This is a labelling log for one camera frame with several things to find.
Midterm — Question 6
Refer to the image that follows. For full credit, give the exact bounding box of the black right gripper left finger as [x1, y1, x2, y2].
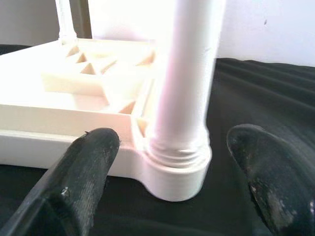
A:
[0, 127, 122, 236]

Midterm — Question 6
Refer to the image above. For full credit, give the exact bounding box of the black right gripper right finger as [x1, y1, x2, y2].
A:
[226, 123, 315, 236]

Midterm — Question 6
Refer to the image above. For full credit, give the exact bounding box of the white plastic table top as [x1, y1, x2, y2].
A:
[0, 38, 213, 203]

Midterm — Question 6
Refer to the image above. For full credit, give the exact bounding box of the white plastic table leg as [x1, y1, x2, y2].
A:
[55, 0, 78, 46]
[144, 0, 227, 171]

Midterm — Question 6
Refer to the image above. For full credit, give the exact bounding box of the black tablecloth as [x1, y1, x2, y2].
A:
[0, 44, 315, 236]

